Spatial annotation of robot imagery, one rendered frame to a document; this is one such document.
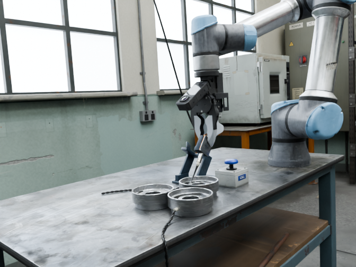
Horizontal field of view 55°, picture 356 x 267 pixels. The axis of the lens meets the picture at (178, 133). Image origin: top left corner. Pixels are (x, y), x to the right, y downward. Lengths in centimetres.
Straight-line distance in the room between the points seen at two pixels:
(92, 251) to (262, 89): 258
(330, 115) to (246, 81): 205
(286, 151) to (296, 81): 357
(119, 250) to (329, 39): 89
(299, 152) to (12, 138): 171
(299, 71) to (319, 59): 360
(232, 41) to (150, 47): 206
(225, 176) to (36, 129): 163
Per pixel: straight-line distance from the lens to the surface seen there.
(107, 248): 65
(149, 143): 293
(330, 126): 115
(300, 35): 481
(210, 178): 95
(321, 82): 116
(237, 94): 318
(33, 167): 239
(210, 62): 95
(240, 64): 317
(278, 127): 125
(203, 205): 76
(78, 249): 67
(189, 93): 94
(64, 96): 238
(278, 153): 126
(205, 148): 96
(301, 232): 137
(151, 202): 81
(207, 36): 96
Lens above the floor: 106
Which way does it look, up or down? 6 degrees down
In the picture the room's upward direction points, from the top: 3 degrees counter-clockwise
